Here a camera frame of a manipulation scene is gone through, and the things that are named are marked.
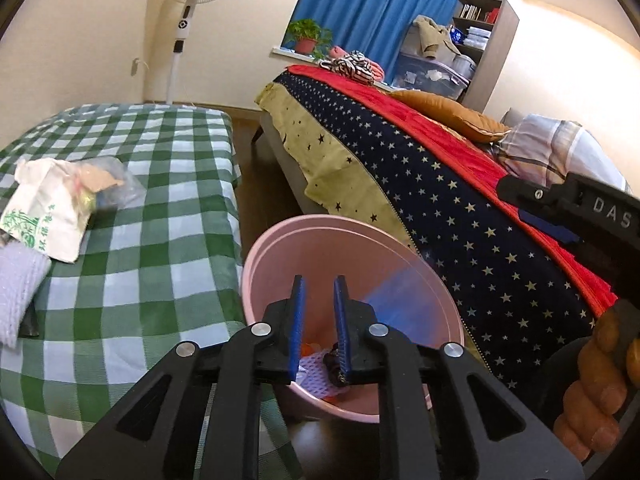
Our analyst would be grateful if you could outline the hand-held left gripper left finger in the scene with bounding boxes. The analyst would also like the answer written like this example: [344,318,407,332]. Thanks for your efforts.
[55,275,307,480]

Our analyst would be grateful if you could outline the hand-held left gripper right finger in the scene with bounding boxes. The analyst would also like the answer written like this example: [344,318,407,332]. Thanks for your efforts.
[333,275,586,480]

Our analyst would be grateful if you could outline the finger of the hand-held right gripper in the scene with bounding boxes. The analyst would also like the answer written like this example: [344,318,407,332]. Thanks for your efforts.
[518,208,583,248]
[496,174,577,209]

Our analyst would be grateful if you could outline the orange plastic bag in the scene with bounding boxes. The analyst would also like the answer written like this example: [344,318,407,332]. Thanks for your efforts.
[299,341,351,406]

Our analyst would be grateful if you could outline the large white foam net sleeve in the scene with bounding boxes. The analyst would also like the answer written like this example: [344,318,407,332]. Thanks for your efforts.
[298,352,341,396]

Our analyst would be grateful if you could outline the pink plastic bin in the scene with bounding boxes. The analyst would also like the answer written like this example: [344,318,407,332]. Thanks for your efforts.
[241,214,466,423]

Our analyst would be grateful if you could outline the clear plastic bag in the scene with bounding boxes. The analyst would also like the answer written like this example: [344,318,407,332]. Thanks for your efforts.
[75,156,146,211]

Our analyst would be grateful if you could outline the small white foam net sleeve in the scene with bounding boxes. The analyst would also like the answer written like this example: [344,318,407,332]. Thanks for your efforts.
[0,242,52,348]

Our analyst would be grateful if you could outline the white green printed paper bag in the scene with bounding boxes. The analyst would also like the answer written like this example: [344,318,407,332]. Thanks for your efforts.
[0,157,93,264]

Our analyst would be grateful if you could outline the person's right hand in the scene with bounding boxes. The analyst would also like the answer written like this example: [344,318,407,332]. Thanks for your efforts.
[552,304,640,463]

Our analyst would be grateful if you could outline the plaid pillow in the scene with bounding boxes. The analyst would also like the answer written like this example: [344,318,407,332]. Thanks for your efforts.
[492,114,631,196]

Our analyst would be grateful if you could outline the navy star quilt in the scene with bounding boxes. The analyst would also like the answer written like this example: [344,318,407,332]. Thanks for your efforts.
[272,71,608,396]

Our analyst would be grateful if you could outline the bed with red blanket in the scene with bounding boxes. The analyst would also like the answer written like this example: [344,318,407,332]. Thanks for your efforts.
[286,64,618,318]

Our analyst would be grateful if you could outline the orange pillow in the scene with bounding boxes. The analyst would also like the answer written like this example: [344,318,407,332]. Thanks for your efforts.
[389,89,512,143]

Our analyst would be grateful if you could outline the brown bookshelf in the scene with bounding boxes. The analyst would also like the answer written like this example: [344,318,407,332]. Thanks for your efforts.
[452,0,521,113]

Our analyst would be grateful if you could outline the grey lidded container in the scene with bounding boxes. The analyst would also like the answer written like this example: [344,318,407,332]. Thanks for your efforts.
[451,52,477,81]

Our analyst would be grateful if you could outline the clear storage box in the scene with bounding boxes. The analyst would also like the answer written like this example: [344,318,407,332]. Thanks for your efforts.
[391,52,473,101]

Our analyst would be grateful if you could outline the yellow star bed sheet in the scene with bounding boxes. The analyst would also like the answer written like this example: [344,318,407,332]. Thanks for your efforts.
[256,82,418,253]

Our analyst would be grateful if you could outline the green checked tablecloth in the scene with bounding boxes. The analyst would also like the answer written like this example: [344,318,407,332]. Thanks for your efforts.
[0,104,301,480]

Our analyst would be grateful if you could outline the stack of white boxes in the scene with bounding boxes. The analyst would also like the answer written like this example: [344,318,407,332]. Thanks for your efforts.
[462,27,492,51]

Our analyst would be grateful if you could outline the grey bed base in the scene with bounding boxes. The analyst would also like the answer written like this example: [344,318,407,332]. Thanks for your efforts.
[259,110,313,206]

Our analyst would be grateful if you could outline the tan jacket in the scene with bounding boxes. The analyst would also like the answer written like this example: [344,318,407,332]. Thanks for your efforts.
[412,15,461,58]

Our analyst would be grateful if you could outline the black white striped cloth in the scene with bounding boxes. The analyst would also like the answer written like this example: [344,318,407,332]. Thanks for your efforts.
[320,51,376,85]

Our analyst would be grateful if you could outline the striped clothes pile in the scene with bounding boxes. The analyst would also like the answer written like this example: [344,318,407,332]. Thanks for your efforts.
[327,46,386,83]

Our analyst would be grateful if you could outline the blue curtain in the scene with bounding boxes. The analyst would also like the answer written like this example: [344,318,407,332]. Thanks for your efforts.
[290,0,462,86]

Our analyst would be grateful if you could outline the white window sill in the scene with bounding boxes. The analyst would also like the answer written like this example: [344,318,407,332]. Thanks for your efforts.
[271,46,321,61]

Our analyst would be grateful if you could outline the potted green plant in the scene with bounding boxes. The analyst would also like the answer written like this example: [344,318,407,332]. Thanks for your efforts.
[287,19,333,58]

